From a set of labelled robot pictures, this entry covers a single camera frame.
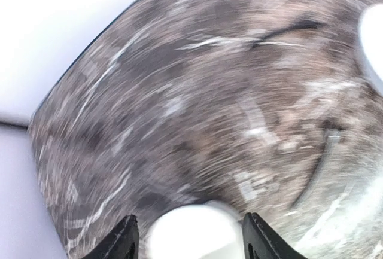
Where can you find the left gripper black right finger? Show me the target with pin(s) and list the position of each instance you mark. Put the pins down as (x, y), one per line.
(261, 241)

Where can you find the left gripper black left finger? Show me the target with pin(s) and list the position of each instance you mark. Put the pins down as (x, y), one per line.
(122, 242)

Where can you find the black hair clip far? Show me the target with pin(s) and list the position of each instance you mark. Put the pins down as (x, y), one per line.
(300, 24)

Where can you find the white bowl with blue rim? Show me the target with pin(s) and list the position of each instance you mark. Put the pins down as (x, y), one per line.
(196, 231)

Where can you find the plain white bowl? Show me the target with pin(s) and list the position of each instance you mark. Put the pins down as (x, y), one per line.
(370, 45)

